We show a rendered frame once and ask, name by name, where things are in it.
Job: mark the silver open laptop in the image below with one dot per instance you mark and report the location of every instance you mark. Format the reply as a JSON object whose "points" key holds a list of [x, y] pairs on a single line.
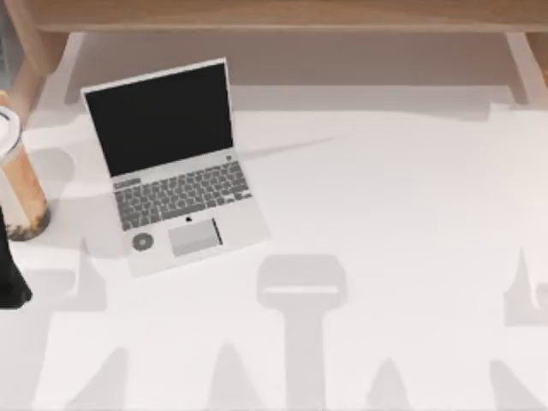
{"points": [[180, 192]]}

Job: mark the brown drink cup white lid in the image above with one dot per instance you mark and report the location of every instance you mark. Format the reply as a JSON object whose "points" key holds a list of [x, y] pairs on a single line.
{"points": [[23, 188]]}

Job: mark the wooden shelf frame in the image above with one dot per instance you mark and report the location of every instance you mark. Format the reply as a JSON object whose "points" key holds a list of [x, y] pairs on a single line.
{"points": [[274, 17]]}

